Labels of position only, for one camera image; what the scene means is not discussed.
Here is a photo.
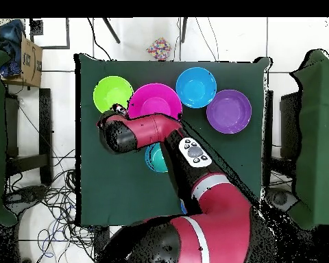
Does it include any large green bowl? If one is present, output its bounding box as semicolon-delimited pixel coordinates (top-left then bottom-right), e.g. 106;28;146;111
93;75;135;114

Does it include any large pink bowl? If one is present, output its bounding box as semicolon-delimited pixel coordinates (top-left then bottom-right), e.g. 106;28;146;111
127;82;184;123

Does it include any small light blue bowl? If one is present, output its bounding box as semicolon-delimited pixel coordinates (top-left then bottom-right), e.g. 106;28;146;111
145;143;169;174

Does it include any purple bowl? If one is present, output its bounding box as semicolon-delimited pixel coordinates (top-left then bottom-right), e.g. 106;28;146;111
206;89;253;135

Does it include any dark green table cloth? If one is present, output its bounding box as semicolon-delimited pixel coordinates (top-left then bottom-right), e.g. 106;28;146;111
73;53;272;228

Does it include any multicoloured bundle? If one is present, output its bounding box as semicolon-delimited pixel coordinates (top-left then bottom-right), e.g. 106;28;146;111
146;36;172;61

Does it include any large blue bowl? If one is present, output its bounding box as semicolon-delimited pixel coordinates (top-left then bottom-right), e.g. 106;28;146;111
175;66;218;110

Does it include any cardboard box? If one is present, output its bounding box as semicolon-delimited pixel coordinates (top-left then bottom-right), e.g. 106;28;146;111
0;34;44;88

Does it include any blue cloth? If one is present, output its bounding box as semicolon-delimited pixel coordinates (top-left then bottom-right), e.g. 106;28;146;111
0;18;26;79

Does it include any black bench frame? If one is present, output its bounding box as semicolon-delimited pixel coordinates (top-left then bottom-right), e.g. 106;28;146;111
4;87;55;187

